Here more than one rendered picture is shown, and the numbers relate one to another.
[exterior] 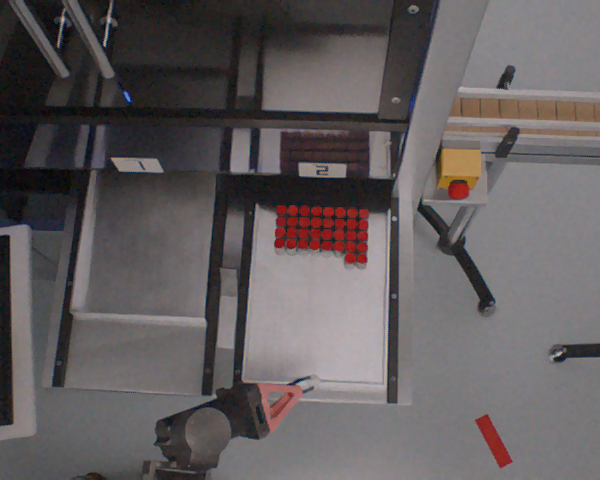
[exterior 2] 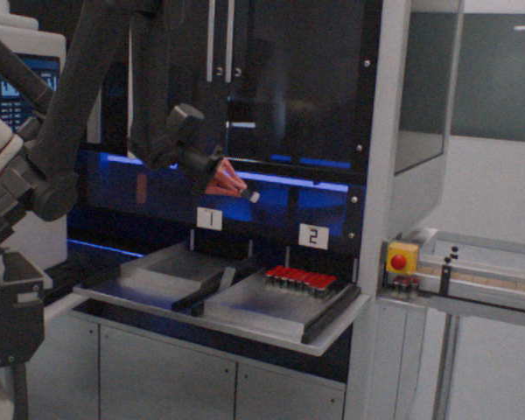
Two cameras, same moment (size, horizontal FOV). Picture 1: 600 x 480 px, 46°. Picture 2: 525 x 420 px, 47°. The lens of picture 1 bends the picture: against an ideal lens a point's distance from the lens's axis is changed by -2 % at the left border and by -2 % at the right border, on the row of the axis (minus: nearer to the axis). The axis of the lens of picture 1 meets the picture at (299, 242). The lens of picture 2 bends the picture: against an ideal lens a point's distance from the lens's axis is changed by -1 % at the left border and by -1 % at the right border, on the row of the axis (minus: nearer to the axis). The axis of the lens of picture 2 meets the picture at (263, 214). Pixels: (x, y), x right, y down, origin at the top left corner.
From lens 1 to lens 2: 142 cm
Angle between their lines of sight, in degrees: 61
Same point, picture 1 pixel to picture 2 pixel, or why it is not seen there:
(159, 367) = (153, 298)
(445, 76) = (384, 122)
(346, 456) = not seen: outside the picture
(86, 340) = (118, 283)
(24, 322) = not seen: hidden behind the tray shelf
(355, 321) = (300, 315)
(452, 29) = (385, 78)
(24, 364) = (66, 302)
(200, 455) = (182, 108)
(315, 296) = (279, 303)
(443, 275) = not seen: outside the picture
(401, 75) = (362, 122)
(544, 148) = (474, 290)
